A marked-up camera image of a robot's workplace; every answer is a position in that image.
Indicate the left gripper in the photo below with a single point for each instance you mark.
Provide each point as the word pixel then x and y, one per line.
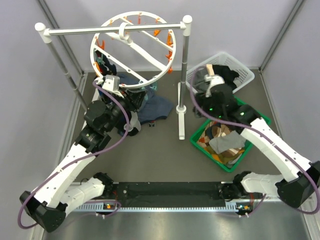
pixel 134 99

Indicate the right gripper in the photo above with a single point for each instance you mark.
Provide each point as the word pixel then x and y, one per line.
pixel 201 100

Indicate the santa sock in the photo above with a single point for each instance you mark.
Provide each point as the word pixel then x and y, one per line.
pixel 109 69
pixel 99 59

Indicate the grey striped sock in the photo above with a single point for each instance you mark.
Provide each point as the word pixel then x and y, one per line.
pixel 232 142
pixel 134 121

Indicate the white round clip hanger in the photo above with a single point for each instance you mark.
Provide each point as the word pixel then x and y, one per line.
pixel 149 24

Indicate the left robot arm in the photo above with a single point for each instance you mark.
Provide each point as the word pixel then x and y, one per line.
pixel 51 202

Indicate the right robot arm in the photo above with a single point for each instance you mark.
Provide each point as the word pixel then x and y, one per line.
pixel 298 177

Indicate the pile of socks in bin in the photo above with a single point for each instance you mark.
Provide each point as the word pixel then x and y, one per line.
pixel 212 130

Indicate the blue cloth on floor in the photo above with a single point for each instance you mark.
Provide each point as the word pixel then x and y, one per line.
pixel 154 107

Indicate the teal clothespin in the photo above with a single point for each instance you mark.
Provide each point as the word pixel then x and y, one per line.
pixel 154 86

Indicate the black cloth in basket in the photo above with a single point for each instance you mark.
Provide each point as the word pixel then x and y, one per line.
pixel 227 74

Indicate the grey cloth in basket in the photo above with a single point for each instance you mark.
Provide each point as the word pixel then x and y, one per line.
pixel 199 83

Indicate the white plastic laundry basket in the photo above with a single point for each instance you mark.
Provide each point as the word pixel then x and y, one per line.
pixel 225 59

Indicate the orange clothespin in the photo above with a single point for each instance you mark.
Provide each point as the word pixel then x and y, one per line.
pixel 170 70

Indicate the white metal drying rack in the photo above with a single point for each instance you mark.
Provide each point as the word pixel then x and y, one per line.
pixel 46 34

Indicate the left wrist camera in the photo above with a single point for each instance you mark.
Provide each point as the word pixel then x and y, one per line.
pixel 110 83

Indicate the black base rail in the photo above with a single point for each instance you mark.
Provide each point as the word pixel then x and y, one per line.
pixel 145 190

